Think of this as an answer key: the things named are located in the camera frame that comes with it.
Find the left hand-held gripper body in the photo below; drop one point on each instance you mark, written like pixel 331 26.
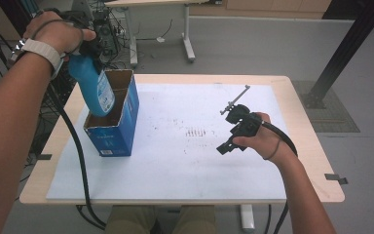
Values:
pixel 81 20

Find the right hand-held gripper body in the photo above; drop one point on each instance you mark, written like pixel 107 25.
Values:
pixel 245 123

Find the blue plastic bottle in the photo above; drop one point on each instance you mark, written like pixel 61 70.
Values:
pixel 91 91

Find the blue cardboard box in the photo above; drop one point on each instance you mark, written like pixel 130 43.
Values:
pixel 117 136

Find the person's left hand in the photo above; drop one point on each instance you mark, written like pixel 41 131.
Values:
pixel 55 32

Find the person's right hand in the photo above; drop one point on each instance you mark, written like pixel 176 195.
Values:
pixel 268 143

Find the dark computer tower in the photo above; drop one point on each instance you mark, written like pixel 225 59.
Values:
pixel 105 32

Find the white wristband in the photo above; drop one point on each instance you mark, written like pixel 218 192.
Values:
pixel 44 52

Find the white table mat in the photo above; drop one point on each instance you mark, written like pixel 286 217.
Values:
pixel 175 169

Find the wooden table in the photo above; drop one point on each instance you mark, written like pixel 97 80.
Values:
pixel 302 130

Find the white table foot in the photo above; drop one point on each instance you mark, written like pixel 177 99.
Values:
pixel 247 217

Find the white desk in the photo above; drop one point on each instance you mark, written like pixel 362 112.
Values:
pixel 156 3

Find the grey floor mat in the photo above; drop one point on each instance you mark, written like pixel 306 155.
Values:
pixel 332 113

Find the grey tape piece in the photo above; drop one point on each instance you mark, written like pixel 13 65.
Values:
pixel 44 156
pixel 336 178

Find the person's khaki trousers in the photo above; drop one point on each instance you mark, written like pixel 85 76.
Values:
pixel 133 221

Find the black metal stand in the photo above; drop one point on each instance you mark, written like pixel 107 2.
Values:
pixel 347 52

